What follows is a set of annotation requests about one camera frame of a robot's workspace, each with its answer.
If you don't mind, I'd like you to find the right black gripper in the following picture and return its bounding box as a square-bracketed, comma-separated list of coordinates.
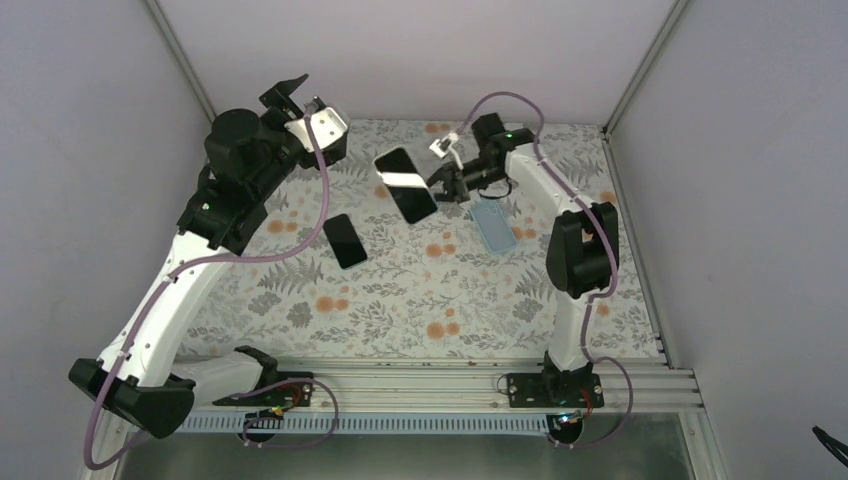
[415, 157, 509, 204]

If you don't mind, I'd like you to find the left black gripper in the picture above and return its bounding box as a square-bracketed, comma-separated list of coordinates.
[253, 77, 347, 202]

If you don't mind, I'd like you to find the light blue phone case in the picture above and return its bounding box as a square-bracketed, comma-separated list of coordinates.
[470, 199, 518, 255]

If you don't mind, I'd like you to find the green phone black screen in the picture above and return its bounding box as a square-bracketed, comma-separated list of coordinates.
[323, 214, 368, 270]

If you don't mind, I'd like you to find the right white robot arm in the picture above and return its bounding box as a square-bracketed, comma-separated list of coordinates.
[427, 113, 619, 409]

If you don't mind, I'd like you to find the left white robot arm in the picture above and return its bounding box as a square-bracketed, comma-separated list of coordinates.
[68, 77, 348, 438]

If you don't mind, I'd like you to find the floral patterned table mat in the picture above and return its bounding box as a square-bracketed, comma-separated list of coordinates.
[178, 120, 659, 359]

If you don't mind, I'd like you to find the black object at edge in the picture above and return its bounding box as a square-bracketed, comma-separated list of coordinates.
[811, 425, 848, 467]

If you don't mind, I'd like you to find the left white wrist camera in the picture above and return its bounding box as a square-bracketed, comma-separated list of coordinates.
[284, 106, 349, 153]

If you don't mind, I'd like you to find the left aluminium corner post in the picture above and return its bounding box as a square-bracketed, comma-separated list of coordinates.
[141, 0, 216, 123]

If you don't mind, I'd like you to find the aluminium corner post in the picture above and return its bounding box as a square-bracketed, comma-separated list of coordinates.
[141, 0, 216, 123]
[603, 0, 690, 138]

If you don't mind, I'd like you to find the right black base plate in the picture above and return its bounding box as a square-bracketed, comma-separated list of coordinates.
[506, 372, 605, 409]

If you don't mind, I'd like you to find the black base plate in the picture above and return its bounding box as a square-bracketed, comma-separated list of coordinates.
[506, 372, 605, 409]
[213, 372, 314, 409]

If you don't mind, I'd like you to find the aluminium mounting rail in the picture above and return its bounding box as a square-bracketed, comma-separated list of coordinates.
[279, 358, 705, 413]

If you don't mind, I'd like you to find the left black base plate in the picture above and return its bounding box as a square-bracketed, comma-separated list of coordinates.
[213, 372, 314, 409]

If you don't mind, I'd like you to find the right aluminium corner post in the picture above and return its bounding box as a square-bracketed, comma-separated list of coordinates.
[603, 0, 690, 138]

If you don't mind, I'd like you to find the slotted grey cable duct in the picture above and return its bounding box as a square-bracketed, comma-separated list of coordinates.
[178, 414, 555, 436]

